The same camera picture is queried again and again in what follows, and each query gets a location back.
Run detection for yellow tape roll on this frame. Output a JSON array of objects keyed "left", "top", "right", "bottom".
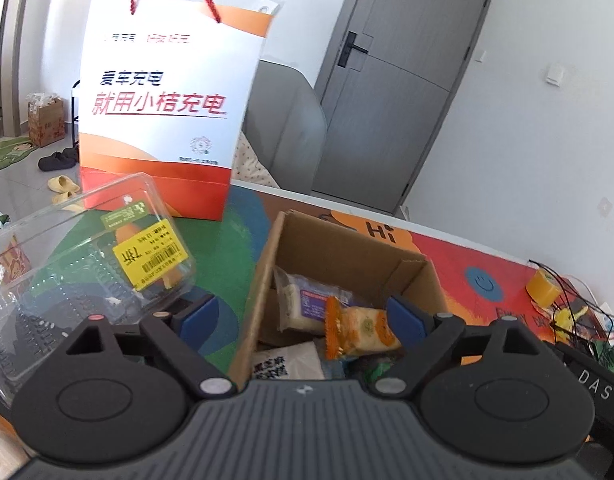
[{"left": 525, "top": 269, "right": 563, "bottom": 309}]

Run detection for orange white paper bag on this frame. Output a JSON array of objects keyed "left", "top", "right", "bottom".
[{"left": 78, "top": 0, "right": 272, "bottom": 220}]

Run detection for orange cracker packet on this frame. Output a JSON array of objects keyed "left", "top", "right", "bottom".
[{"left": 324, "top": 296, "right": 401, "bottom": 360}]

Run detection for dotted beige cushion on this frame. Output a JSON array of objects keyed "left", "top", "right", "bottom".
[{"left": 231, "top": 132, "right": 279, "bottom": 188}]

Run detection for grey upholstered chair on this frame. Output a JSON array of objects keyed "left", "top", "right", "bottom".
[{"left": 243, "top": 61, "right": 328, "bottom": 195}]

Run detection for black slippers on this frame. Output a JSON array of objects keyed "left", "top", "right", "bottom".
[{"left": 38, "top": 148, "right": 79, "bottom": 172}]

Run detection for clear plastic clamshell box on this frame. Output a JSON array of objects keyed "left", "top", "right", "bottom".
[{"left": 0, "top": 174, "right": 195, "bottom": 405}]

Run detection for green blue candy packet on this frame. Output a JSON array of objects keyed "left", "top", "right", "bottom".
[{"left": 361, "top": 356, "right": 396, "bottom": 384}]

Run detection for white power strip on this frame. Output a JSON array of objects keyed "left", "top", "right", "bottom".
[{"left": 599, "top": 301, "right": 614, "bottom": 333}]

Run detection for white sandwich cake packet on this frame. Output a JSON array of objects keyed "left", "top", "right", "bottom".
[{"left": 252, "top": 341, "right": 325, "bottom": 380}]

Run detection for yellow slippers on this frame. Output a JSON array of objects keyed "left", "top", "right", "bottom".
[{"left": 48, "top": 174, "right": 86, "bottom": 214}]

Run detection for brown carton on floor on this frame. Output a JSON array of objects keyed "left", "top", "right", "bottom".
[{"left": 27, "top": 93, "right": 66, "bottom": 148}]

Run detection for colourful cartoon table mat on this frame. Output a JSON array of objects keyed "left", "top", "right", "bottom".
[{"left": 0, "top": 184, "right": 614, "bottom": 480}]

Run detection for grey door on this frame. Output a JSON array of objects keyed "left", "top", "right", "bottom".
[{"left": 313, "top": 0, "right": 490, "bottom": 212}]

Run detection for white purple bread packet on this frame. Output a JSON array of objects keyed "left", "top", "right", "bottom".
[{"left": 273, "top": 266, "right": 371, "bottom": 336}]

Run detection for brown cardboard box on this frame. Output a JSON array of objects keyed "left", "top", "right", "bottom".
[{"left": 228, "top": 210, "right": 449, "bottom": 387}]

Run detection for white wall bracket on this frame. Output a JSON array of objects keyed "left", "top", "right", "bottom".
[{"left": 255, "top": 0, "right": 283, "bottom": 16}]

